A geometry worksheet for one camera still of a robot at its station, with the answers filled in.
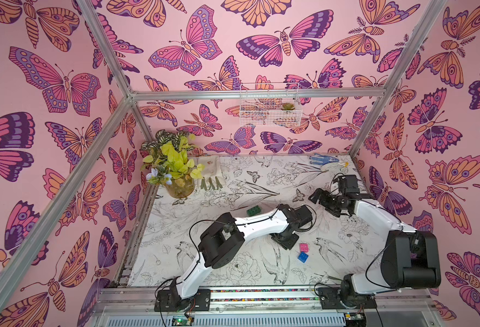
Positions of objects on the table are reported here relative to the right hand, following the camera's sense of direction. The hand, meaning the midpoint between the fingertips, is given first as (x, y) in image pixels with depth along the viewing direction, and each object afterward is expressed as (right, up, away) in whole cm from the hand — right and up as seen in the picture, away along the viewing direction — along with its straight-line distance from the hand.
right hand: (319, 200), depth 91 cm
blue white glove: (+9, +21, +26) cm, 34 cm away
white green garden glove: (-52, +12, +22) cm, 57 cm away
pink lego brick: (-8, -19, -6) cm, 21 cm away
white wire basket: (-20, +44, +15) cm, 51 cm away
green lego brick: (-29, -5, +4) cm, 29 cm away
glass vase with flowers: (-68, +17, +2) cm, 71 cm away
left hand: (-16, -18, -6) cm, 24 cm away
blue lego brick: (-9, -22, -8) cm, 25 cm away
